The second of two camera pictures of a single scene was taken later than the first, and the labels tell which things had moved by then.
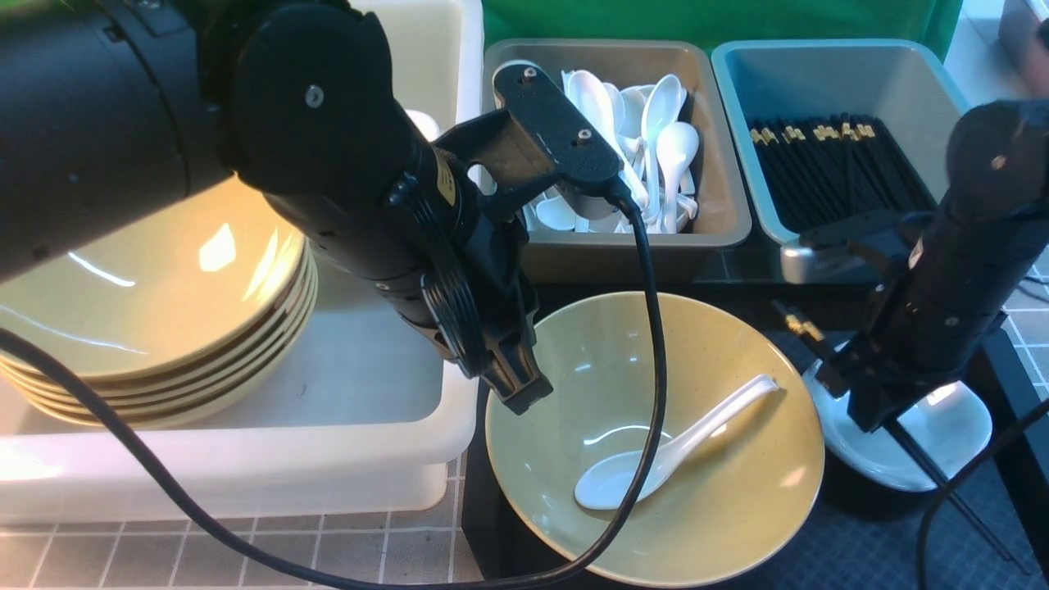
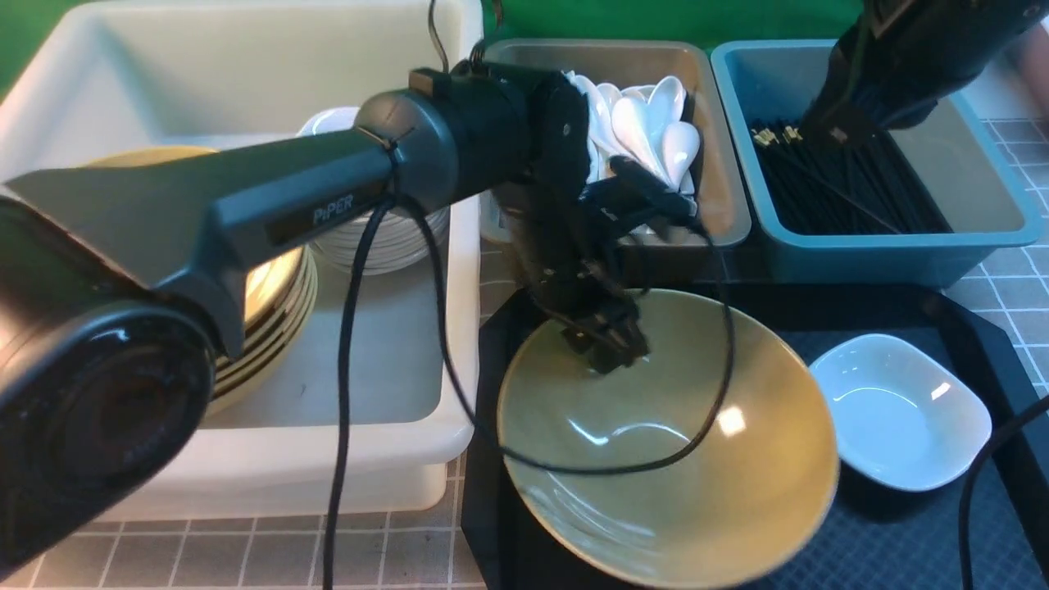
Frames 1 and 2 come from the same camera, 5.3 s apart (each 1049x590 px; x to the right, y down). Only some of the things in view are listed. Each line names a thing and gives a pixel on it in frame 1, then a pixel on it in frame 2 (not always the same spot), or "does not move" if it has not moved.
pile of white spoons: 647,129 does not move
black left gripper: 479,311 → 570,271
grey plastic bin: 722,215 does not move
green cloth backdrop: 714,21 does not move
